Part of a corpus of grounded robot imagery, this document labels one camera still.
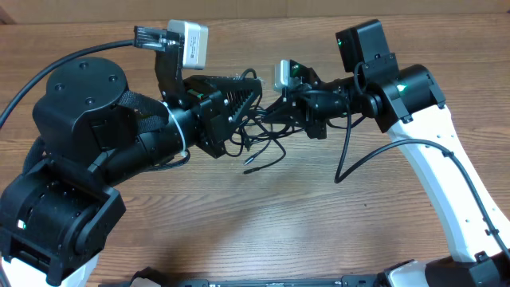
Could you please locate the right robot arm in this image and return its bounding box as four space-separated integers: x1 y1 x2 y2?
261 20 509 286

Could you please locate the black USB cable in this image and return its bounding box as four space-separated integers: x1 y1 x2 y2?
225 67 316 167

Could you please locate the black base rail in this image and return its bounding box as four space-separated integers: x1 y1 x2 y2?
99 261 510 287

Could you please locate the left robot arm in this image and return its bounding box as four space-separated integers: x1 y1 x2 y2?
1 52 262 286

